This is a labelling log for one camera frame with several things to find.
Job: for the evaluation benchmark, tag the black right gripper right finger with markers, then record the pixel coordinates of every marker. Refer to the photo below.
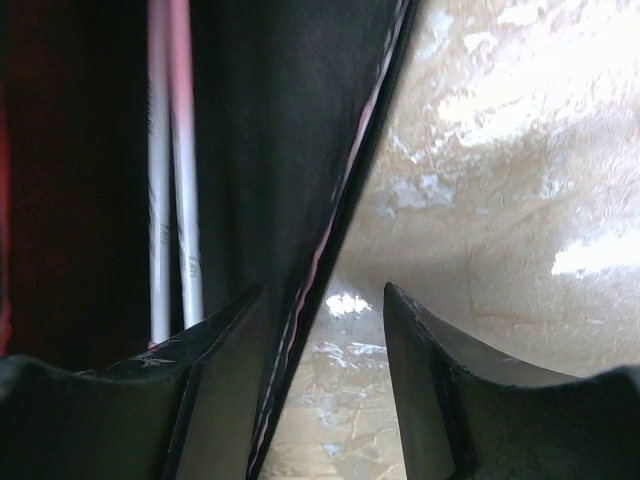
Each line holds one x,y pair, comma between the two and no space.
469,411

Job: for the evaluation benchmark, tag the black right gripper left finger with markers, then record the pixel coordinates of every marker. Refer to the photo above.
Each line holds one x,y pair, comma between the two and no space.
182,410

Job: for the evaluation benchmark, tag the pink racket cover bag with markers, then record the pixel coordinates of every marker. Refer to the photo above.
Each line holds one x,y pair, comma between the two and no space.
289,99

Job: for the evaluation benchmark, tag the pink badminton racket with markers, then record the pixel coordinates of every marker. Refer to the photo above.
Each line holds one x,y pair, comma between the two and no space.
185,160
158,172

